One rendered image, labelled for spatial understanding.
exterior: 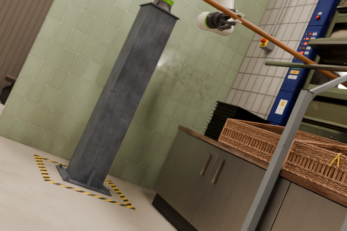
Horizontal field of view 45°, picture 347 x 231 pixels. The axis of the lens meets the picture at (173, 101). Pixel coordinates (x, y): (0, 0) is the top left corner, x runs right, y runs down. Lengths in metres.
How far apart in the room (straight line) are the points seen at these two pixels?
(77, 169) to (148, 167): 0.94
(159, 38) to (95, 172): 0.93
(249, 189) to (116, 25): 1.69
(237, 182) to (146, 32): 1.09
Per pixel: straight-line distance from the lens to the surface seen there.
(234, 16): 2.17
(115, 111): 2.61
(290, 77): 3.03
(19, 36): 5.53
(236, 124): 2.43
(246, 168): 2.15
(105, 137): 2.62
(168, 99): 3.37
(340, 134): 2.57
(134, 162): 3.37
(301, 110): 1.95
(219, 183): 2.30
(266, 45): 3.37
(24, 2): 5.56
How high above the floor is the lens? 0.57
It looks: 3 degrees up
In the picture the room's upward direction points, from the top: 24 degrees clockwise
